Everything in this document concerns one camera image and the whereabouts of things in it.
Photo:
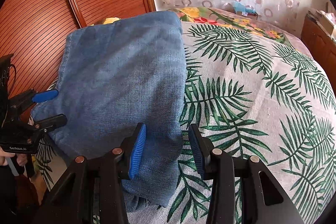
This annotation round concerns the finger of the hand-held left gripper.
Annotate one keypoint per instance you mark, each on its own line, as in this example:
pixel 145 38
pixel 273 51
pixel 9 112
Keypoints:
pixel 53 120
pixel 44 96

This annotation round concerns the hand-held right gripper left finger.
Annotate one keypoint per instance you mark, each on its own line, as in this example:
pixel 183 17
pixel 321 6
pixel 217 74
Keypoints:
pixel 137 150

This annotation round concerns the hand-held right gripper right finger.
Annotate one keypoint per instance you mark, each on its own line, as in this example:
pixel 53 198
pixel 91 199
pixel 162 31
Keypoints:
pixel 196 153

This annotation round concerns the blue denim pants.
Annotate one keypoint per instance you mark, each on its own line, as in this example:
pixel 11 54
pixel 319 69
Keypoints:
pixel 118 69

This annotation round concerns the person's left hand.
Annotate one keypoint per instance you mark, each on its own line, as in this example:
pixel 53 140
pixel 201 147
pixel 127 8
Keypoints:
pixel 3 158

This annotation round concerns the leaf print bed sheet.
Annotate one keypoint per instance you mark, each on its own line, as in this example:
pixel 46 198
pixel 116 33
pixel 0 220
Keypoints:
pixel 249 108

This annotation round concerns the floral plush blanket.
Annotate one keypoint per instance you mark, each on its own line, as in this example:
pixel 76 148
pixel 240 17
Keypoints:
pixel 210 16

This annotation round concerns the small cardboard box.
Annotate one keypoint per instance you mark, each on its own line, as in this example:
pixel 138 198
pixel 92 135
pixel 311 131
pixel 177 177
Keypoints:
pixel 253 16

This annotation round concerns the light blue plastic bag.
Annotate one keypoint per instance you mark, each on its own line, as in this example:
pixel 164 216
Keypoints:
pixel 242 7

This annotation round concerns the long wooden cabinet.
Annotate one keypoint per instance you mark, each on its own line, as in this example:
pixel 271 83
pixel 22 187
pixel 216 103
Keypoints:
pixel 320 40

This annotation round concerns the open cardboard box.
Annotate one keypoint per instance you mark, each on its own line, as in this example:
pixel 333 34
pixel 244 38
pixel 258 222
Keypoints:
pixel 326 20

